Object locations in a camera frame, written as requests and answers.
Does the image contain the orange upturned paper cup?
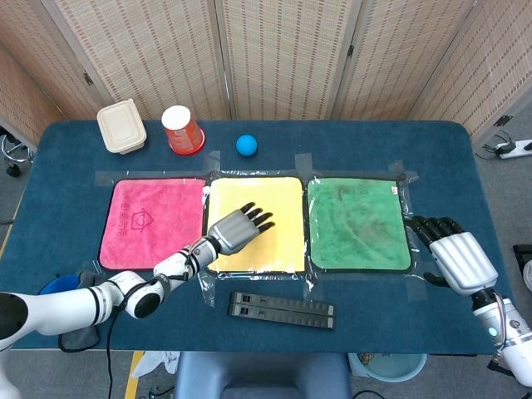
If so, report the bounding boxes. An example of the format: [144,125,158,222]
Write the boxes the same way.
[160,105,207,158]

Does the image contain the black plastic bar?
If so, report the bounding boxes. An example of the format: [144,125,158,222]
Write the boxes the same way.
[226,303,336,332]
[230,291,336,317]

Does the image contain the white power strip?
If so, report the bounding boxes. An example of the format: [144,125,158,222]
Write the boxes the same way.
[496,140,532,160]

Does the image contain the beige lidded food container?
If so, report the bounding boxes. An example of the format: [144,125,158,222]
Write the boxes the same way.
[96,98,148,155]

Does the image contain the chrome stool base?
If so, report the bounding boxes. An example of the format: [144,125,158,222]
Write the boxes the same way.
[0,132,34,178]

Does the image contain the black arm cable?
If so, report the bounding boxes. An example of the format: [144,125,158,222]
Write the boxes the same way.
[104,305,128,399]

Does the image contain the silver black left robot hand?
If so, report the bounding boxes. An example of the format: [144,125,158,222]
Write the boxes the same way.
[206,202,276,255]

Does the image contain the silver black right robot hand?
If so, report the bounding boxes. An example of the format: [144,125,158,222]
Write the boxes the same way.
[409,214,499,296]

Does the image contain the green towel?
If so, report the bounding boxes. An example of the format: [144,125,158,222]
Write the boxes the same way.
[306,177,412,273]

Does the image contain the light blue bucket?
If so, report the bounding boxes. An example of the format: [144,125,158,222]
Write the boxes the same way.
[347,352,428,382]

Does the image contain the clear plastic sheet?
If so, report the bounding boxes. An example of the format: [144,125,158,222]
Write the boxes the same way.
[93,151,429,308]

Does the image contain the blue padded seat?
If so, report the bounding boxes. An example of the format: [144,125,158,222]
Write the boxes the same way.
[173,351,352,399]

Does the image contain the black box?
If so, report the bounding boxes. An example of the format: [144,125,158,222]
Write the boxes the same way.
[513,244,532,292]

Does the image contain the grey rag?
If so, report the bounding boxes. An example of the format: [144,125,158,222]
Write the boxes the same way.
[57,269,107,353]

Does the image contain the yellow towel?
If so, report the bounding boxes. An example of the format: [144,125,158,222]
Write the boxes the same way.
[205,176,308,274]

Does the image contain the woven folding screen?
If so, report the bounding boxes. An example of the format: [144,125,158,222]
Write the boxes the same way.
[0,0,532,142]

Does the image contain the white plastic bag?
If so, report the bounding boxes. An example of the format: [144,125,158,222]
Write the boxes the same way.
[131,351,182,379]

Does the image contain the pink towel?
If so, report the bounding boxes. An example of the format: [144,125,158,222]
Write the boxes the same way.
[98,177,208,271]

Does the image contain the blue bowl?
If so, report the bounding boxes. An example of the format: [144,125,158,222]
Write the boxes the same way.
[39,273,80,296]

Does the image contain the blue ball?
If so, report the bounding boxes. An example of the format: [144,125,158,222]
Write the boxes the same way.
[235,134,259,158]

